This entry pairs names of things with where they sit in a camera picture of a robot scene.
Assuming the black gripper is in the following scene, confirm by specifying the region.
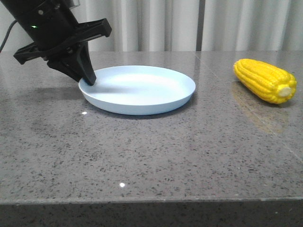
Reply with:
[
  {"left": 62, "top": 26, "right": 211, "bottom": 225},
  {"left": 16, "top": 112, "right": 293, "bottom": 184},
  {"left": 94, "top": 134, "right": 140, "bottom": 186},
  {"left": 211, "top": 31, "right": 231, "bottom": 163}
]
[{"left": 2, "top": 0, "right": 112, "bottom": 85}]

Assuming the light blue round plate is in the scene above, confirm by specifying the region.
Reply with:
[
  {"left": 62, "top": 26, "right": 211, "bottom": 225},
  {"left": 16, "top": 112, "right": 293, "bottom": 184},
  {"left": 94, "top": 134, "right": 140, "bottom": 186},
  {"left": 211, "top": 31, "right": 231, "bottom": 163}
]
[{"left": 79, "top": 65, "right": 196, "bottom": 115}]

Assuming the yellow corn cob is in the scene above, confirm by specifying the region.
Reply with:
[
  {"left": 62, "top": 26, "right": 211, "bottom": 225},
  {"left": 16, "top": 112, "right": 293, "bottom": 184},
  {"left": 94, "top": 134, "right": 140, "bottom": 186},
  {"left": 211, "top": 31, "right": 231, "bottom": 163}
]
[{"left": 233, "top": 59, "right": 297, "bottom": 104}]

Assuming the white pleated curtain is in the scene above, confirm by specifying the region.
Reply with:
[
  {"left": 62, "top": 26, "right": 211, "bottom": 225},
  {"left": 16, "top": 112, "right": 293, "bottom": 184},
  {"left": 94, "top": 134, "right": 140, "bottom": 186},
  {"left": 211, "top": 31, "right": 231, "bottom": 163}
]
[{"left": 0, "top": 0, "right": 303, "bottom": 52}]

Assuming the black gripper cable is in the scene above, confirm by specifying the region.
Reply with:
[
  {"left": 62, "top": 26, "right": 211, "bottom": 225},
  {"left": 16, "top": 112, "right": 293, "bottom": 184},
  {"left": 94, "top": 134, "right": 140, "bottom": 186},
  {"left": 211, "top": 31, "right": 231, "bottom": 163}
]
[{"left": 0, "top": 19, "right": 18, "bottom": 52}]

